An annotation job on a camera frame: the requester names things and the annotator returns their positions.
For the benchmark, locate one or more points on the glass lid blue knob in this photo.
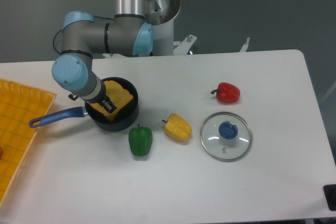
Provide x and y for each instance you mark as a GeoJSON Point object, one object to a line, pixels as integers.
{"type": "Point", "coordinates": [226, 136]}

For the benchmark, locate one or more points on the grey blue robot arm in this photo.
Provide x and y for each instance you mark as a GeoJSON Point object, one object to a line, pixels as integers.
{"type": "Point", "coordinates": [82, 37]}

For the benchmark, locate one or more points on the yellow toy bell pepper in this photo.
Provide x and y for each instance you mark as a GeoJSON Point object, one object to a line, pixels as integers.
{"type": "Point", "coordinates": [177, 128]}

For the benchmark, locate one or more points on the black device at table edge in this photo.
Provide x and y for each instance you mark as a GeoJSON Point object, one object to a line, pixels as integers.
{"type": "Point", "coordinates": [330, 195]}

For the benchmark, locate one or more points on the black pot blue handle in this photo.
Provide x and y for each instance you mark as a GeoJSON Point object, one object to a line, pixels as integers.
{"type": "Point", "coordinates": [129, 115]}

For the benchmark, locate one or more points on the green toy bell pepper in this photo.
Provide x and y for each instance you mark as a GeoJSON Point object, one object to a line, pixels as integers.
{"type": "Point", "coordinates": [140, 140]}

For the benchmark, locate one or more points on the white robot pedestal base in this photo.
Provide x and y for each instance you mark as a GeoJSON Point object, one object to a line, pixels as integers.
{"type": "Point", "coordinates": [164, 24]}

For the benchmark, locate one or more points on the yellow woven basket tray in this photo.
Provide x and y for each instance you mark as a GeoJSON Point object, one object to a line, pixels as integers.
{"type": "Point", "coordinates": [19, 104]}

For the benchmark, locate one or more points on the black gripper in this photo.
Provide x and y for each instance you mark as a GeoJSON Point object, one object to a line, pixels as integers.
{"type": "Point", "coordinates": [94, 97]}

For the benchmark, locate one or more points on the yellow toy bread slice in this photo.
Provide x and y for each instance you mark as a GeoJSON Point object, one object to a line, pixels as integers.
{"type": "Point", "coordinates": [119, 96]}

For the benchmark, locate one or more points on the red toy bell pepper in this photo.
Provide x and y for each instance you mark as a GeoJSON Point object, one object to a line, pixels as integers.
{"type": "Point", "coordinates": [226, 93]}

